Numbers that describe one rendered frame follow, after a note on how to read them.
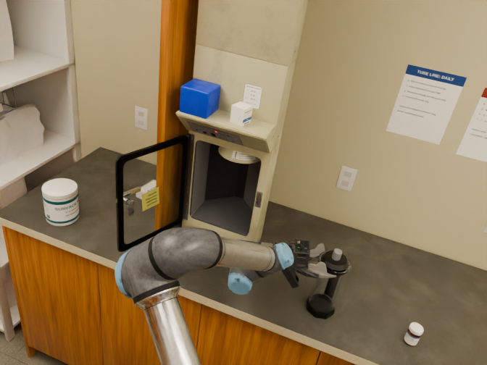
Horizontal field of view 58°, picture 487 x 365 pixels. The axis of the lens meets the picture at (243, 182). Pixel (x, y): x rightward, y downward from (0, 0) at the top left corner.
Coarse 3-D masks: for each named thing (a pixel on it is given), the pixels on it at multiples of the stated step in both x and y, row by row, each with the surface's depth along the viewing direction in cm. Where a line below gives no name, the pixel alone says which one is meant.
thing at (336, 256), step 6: (330, 252) 147; (336, 252) 142; (324, 258) 144; (330, 258) 144; (336, 258) 143; (342, 258) 145; (330, 264) 142; (336, 264) 142; (342, 264) 142; (348, 264) 144; (336, 270) 141
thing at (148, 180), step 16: (144, 160) 149; (160, 160) 154; (176, 160) 161; (128, 176) 146; (144, 176) 152; (160, 176) 158; (176, 176) 165; (128, 192) 150; (144, 192) 156; (160, 192) 162; (176, 192) 169; (128, 208) 153; (144, 208) 159; (160, 208) 166; (176, 208) 173; (128, 224) 157; (144, 224) 163; (160, 224) 170; (128, 240) 161
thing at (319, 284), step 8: (320, 256) 146; (336, 272) 141; (344, 272) 141; (320, 280) 146; (328, 280) 144; (336, 280) 144; (312, 288) 152; (320, 288) 147; (328, 288) 146; (336, 288) 146; (312, 296) 152; (320, 296) 149; (328, 296) 148; (336, 296) 149; (312, 304) 152; (320, 304) 150; (328, 304) 150
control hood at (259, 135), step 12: (180, 120) 150; (192, 120) 146; (204, 120) 143; (216, 120) 144; (228, 120) 145; (252, 120) 148; (228, 132) 144; (240, 132) 140; (252, 132) 140; (264, 132) 141; (252, 144) 147; (264, 144) 143
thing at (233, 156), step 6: (222, 150) 164; (228, 150) 162; (222, 156) 164; (228, 156) 162; (234, 156) 161; (240, 156) 161; (246, 156) 161; (252, 156) 162; (240, 162) 161; (246, 162) 162; (252, 162) 163
